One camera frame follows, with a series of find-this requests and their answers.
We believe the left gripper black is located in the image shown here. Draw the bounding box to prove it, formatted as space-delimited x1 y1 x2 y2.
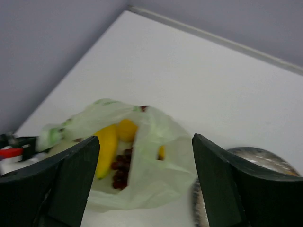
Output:
0 133 37 151

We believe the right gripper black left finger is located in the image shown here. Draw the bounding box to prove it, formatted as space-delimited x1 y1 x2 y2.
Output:
0 136 100 227

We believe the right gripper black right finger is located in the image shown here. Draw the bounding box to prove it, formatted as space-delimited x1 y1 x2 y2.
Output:
192 134 303 227

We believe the red fake grape bunch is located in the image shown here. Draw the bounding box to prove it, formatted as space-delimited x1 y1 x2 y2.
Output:
111 148 133 190

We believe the yellow fake banana bunch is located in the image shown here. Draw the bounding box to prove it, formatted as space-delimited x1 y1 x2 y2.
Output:
94 124 118 179

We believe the yellow fake corn piece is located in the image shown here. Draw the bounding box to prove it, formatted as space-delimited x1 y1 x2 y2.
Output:
158 145 165 160

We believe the orange fake round fruit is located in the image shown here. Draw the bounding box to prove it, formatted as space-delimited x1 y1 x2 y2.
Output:
117 119 138 142

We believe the speckled grey round plate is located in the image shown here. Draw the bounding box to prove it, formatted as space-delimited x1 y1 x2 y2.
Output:
190 147 301 227

